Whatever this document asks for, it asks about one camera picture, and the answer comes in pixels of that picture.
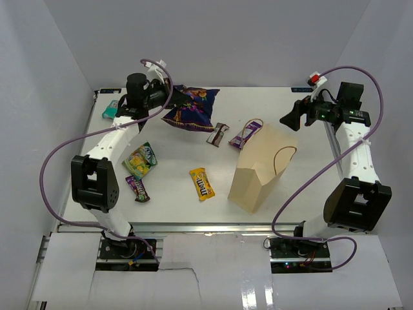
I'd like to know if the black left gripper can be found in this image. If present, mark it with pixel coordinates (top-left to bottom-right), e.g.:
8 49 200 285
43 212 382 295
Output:
142 77 190 110

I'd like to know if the yellow M&M's packet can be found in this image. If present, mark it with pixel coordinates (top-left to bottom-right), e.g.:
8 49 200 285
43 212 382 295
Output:
189 167 215 202

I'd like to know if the dark blue logo sticker left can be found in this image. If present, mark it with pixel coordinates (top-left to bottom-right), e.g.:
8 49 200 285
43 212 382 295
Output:
99 88 122 94

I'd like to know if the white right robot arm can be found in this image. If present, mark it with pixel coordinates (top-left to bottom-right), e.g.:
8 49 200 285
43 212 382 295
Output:
280 79 392 258

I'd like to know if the purple Fox's candy bag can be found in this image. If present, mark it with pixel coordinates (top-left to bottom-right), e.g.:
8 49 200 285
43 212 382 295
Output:
228 118 264 150

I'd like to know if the dark blue logo sticker right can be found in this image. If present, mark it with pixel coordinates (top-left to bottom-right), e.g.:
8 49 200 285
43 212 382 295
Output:
290 87 313 93

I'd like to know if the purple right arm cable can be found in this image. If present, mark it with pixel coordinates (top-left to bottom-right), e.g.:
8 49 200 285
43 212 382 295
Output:
271 65 385 271

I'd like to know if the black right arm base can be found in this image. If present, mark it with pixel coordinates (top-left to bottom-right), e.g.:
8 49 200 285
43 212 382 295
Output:
263 237 332 274

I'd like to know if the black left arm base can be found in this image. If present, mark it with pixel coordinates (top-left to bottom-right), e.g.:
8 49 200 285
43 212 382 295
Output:
99 231 157 262

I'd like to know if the green Fox's candy bag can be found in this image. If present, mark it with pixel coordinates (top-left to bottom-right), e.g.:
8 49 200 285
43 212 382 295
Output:
122 141 158 180

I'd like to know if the brown paper bag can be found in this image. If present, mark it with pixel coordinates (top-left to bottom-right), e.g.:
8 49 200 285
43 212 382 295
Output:
228 122 298 214

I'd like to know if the dark blue logo sticker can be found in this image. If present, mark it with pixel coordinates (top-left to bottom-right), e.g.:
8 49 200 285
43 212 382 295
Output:
99 88 122 94
290 87 313 93

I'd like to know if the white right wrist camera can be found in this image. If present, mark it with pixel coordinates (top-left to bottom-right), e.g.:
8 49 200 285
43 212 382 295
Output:
307 72 327 100

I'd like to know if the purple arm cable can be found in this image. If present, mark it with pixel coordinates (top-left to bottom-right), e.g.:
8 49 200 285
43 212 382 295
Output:
271 65 385 271
39 58 174 264

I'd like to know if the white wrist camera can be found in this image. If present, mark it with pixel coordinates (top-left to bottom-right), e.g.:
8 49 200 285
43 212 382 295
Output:
144 61 165 81
307 72 327 100

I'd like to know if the dark blue chips bag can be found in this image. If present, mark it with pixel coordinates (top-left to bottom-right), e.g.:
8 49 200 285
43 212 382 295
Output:
161 85 220 132

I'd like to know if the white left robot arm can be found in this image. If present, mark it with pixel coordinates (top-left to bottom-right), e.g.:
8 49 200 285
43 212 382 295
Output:
71 73 173 258

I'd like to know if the teal tissue packet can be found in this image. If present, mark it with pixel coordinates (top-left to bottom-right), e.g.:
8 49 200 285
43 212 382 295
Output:
102 100 119 119

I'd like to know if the brown chocolate bar wrapper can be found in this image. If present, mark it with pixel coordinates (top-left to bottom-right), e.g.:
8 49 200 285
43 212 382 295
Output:
206 123 229 147

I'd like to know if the brown M&M's packet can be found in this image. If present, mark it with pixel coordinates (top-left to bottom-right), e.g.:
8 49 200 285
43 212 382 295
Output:
125 176 150 203

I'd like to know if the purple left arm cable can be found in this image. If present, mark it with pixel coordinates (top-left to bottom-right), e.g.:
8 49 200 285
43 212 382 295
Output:
39 58 174 264

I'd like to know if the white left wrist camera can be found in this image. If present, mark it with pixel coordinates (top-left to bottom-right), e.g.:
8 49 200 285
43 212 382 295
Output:
144 61 165 81

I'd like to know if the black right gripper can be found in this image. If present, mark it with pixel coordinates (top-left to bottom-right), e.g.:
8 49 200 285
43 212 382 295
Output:
280 87 341 132

